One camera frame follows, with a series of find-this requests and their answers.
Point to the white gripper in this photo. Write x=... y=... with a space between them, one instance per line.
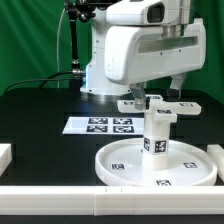
x=138 y=54

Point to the white cross-shaped table base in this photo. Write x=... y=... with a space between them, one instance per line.
x=160 y=110

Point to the white round table top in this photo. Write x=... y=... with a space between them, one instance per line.
x=124 y=163

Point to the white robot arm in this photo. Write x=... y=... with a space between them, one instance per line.
x=172 y=15

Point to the white marker sheet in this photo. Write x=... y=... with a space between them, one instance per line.
x=104 y=126

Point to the white left barrier block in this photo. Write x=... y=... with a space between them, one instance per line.
x=5 y=157

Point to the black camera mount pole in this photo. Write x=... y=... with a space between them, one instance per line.
x=80 y=10

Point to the white front barrier rail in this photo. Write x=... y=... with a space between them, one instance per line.
x=103 y=200

